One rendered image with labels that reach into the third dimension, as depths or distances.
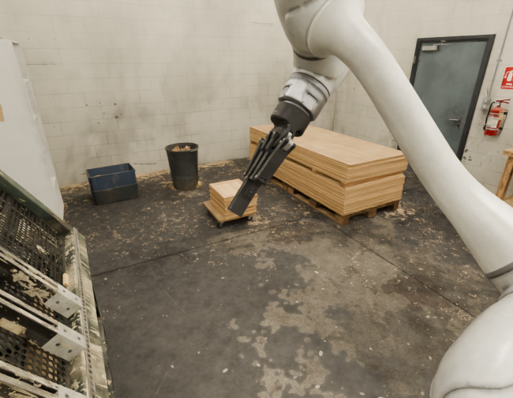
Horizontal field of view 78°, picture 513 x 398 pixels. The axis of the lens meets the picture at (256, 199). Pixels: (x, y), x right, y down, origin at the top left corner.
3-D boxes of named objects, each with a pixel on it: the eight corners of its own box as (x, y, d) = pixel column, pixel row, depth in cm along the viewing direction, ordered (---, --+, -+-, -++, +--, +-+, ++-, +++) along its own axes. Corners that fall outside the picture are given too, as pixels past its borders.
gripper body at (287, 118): (272, 102, 66) (249, 140, 66) (291, 97, 58) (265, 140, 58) (297, 123, 69) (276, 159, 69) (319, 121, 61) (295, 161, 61)
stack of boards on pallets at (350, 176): (399, 208, 431) (411, 153, 399) (341, 227, 386) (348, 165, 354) (296, 161, 628) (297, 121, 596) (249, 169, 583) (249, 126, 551)
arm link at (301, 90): (304, 68, 58) (288, 95, 58) (338, 99, 62) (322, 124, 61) (282, 77, 66) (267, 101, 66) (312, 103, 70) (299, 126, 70)
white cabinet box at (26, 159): (63, 223, 394) (10, 39, 310) (6, 234, 369) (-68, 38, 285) (64, 204, 443) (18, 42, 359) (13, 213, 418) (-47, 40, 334)
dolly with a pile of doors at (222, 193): (257, 220, 400) (258, 191, 383) (219, 230, 377) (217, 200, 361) (237, 203, 449) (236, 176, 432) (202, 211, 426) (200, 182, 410)
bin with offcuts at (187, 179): (206, 188, 499) (204, 148, 472) (174, 194, 477) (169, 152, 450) (196, 178, 540) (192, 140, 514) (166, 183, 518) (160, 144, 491)
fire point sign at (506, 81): (516, 90, 411) (524, 66, 399) (516, 90, 411) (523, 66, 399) (499, 88, 428) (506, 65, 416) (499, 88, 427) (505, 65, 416)
